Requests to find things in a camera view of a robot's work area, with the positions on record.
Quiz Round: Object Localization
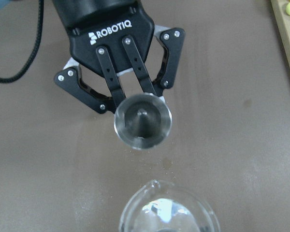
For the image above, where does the small clear glass measuring cup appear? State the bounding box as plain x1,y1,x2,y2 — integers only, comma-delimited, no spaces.
118,179,221,232

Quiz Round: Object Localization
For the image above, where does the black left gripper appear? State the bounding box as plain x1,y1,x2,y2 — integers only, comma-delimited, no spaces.
53,0,185,114

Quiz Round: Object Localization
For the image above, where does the steel double jigger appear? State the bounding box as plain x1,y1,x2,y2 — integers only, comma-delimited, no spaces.
114,93,173,150

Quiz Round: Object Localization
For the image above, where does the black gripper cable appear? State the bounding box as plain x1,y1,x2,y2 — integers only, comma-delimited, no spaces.
0,0,45,84

